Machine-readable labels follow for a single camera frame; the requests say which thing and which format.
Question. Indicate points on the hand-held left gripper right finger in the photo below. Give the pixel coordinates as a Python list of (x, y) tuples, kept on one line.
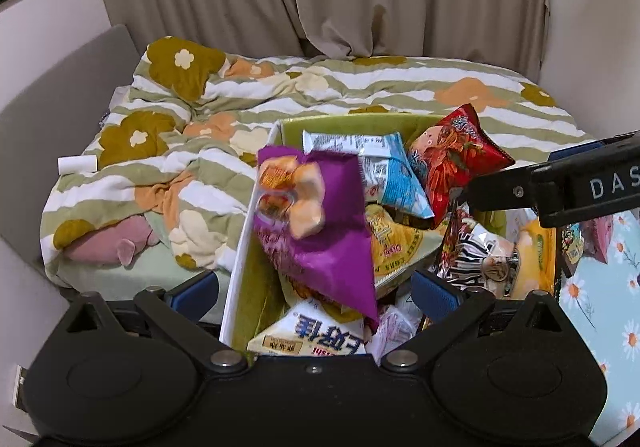
[(437, 299)]

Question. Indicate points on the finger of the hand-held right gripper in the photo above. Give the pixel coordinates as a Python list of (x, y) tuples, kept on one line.
[(505, 189), (575, 150)]

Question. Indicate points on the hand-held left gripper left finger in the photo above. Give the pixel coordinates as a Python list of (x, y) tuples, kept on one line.
[(195, 299)]

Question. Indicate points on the green cardboard box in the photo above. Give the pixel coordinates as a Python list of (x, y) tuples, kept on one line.
[(237, 287)]

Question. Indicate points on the white and pink snack bag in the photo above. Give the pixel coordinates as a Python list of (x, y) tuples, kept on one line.
[(390, 332)]

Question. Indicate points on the yellow black-striped chip bag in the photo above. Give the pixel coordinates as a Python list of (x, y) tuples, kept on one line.
[(480, 257)]

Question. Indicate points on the red cartoon snack bag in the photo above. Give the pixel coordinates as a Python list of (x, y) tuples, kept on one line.
[(450, 157)]

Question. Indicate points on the pale yellow snack bag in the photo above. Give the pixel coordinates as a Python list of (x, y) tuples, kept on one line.
[(395, 242)]

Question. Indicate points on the blue and white snack bag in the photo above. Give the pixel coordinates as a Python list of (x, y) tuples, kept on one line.
[(395, 177)]

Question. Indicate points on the yellow cheese stick snack bag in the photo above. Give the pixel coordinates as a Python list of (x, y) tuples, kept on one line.
[(310, 332)]

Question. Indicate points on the purple snack bag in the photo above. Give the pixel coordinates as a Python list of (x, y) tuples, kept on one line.
[(330, 237)]

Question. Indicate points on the dark brown snack bag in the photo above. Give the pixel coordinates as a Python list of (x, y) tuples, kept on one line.
[(572, 242)]

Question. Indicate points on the pink plush toy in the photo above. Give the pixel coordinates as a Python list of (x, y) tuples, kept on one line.
[(110, 242)]

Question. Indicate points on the small white roll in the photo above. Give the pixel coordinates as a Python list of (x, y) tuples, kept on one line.
[(76, 164)]

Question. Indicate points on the striped floral blanket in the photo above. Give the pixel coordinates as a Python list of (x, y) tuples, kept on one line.
[(300, 87)]

